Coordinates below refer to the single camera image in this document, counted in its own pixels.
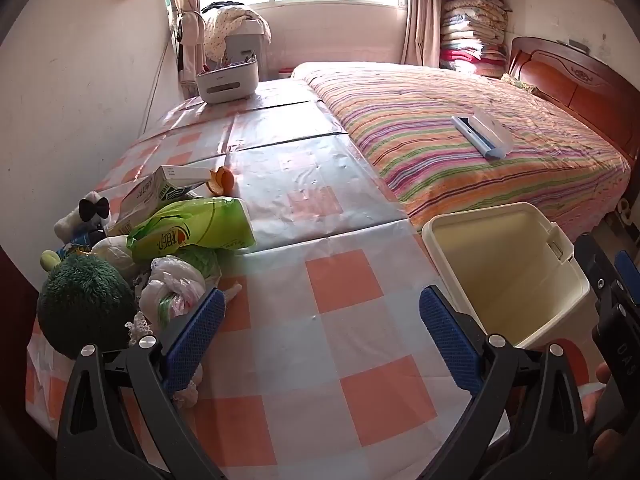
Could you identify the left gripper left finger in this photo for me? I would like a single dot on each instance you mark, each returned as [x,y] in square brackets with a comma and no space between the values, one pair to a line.
[187,338]

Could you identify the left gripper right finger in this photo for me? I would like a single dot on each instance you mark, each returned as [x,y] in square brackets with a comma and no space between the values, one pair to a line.
[455,348]

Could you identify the white plastic bag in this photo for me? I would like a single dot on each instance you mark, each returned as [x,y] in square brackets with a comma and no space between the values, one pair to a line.
[175,286]

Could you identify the green plush toy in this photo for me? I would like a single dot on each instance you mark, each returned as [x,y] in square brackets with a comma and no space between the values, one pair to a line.
[85,300]

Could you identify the green plastic snack bag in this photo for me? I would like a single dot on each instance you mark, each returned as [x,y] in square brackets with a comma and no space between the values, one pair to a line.
[206,222]

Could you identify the white plush toy with bow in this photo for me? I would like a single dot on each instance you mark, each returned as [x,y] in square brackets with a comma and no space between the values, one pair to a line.
[92,212]

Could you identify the white medicine carton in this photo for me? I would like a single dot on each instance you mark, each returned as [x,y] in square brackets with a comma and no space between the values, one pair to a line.
[164,186]

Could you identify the orange peel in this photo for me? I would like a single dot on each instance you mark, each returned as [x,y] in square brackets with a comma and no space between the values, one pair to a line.
[221,181]

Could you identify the cream plastic trash bin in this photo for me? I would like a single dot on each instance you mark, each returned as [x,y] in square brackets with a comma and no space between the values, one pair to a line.
[508,267]

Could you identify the checkered orange white tablecloth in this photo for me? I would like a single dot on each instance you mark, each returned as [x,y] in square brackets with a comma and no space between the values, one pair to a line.
[322,368]

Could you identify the white blue box on bed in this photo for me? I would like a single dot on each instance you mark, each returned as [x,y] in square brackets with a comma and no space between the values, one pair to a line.
[488,136]

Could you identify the red wooden headboard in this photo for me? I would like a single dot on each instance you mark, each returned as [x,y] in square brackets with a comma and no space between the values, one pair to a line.
[584,87]

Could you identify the striped colourful bedspread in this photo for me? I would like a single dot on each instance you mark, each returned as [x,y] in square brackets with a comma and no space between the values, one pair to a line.
[400,119]

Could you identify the white desk organizer box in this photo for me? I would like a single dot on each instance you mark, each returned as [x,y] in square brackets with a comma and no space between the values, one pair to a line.
[234,82]

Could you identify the pink curtain right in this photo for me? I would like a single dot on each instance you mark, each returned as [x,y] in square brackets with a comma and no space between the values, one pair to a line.
[422,33]

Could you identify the stack of folded quilts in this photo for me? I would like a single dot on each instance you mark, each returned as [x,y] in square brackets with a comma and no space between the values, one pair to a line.
[473,37]

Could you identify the grey fan heater with cloth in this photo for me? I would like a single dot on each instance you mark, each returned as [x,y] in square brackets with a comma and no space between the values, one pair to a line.
[234,32]

